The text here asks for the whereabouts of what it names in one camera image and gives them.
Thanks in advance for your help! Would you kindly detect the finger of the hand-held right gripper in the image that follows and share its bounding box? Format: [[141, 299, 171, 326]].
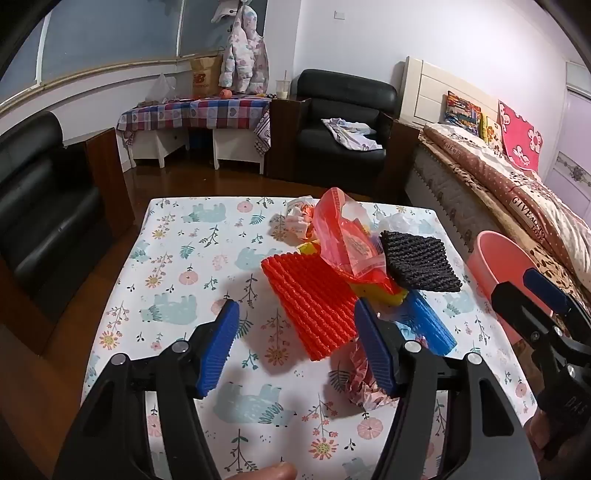
[[524, 268, 591, 347], [491, 282, 561, 356]]

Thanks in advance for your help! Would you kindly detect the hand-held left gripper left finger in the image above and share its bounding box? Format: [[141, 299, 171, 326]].
[[53, 299, 241, 480]]

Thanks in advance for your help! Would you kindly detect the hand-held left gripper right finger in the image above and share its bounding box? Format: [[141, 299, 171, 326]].
[[353, 298, 541, 480]]

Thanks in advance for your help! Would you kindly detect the pink patterned wrapper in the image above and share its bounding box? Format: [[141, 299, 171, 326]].
[[329, 337, 402, 411]]

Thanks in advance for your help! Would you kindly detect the pink plastic bucket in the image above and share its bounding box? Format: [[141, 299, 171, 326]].
[[466, 231, 541, 344]]

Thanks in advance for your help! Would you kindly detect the yellow snack packet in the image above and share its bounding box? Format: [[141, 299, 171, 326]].
[[350, 281, 409, 308]]

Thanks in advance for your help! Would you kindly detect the blue foam net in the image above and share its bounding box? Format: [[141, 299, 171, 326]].
[[397, 288, 458, 356]]

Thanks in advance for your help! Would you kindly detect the red foam net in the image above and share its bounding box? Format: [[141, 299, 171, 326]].
[[261, 251, 384, 363]]

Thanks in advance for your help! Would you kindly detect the black foam net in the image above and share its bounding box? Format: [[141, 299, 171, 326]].
[[379, 230, 462, 292]]

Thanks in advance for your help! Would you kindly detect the red plastic bag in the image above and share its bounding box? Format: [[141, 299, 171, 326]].
[[316, 187, 400, 296]]

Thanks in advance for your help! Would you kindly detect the white wrapper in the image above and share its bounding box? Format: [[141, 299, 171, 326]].
[[269, 196, 324, 243]]

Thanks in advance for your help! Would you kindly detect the person's left hand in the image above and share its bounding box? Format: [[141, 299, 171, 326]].
[[238, 463, 298, 480]]

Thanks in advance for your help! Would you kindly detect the floral printed tablecloth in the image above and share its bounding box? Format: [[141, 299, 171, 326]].
[[81, 198, 539, 480]]

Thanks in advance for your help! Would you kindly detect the bed with brown blanket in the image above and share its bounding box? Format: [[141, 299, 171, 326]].
[[405, 136, 481, 259]]

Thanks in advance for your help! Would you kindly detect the lavender wardrobe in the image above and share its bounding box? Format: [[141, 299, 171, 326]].
[[540, 60, 591, 217]]

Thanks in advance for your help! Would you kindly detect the pink flower pillow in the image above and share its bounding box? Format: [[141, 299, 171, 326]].
[[498, 100, 544, 172]]

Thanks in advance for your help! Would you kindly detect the yellow patterned pillow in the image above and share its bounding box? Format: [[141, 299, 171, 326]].
[[480, 113, 504, 151]]

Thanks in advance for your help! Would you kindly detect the colourful printed pillow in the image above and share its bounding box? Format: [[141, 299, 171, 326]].
[[445, 91, 482, 137]]

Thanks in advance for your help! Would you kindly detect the white wooden bench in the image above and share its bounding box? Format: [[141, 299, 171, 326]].
[[124, 129, 190, 169], [211, 126, 266, 175]]

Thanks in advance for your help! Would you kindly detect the white printed cloth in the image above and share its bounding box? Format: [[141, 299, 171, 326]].
[[322, 117, 384, 151]]

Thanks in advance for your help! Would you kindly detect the black leather sofa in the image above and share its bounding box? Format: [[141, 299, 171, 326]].
[[0, 111, 134, 356]]

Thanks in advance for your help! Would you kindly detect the white wooden headboard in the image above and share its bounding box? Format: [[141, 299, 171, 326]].
[[399, 56, 502, 132]]

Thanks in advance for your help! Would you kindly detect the plaid tablecloth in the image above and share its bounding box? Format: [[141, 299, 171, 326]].
[[115, 95, 273, 155]]

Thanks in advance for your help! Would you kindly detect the black leather armchair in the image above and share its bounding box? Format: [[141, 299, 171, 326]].
[[265, 69, 419, 201]]

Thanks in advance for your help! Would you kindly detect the clear plastic bag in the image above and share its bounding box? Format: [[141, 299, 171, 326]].
[[145, 73, 178, 103]]

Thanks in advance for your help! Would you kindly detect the brown paper bag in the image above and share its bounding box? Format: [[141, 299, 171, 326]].
[[190, 55, 225, 99]]

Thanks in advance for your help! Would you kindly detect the floral padded jacket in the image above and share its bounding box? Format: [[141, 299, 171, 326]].
[[218, 4, 270, 95]]

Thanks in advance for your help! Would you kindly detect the large window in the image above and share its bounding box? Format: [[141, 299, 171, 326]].
[[0, 0, 266, 121]]

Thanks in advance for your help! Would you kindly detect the pale hanging hat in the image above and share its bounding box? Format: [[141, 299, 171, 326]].
[[211, 0, 252, 24]]

